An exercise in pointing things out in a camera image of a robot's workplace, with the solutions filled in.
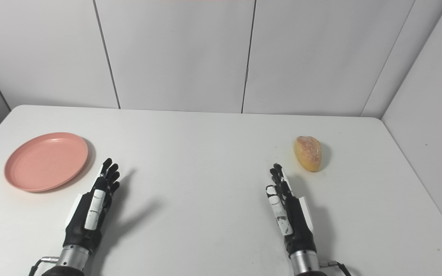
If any pink round plate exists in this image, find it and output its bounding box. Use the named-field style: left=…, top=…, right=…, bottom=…
left=4, top=132, right=89, bottom=192

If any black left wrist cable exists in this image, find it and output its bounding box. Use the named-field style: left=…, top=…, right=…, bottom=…
left=28, top=256, right=59, bottom=276

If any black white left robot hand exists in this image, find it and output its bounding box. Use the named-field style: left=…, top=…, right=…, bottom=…
left=63, top=158, right=121, bottom=254

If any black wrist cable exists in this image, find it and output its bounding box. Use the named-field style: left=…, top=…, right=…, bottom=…
left=319, top=260, right=352, bottom=276
left=28, top=256, right=59, bottom=276

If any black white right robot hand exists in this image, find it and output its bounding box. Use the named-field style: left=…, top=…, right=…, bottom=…
left=266, top=163, right=317, bottom=258

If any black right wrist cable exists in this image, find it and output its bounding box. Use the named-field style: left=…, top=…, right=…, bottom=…
left=319, top=260, right=352, bottom=276

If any golden bread roll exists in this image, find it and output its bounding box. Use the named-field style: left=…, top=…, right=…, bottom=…
left=294, top=136, right=322, bottom=172

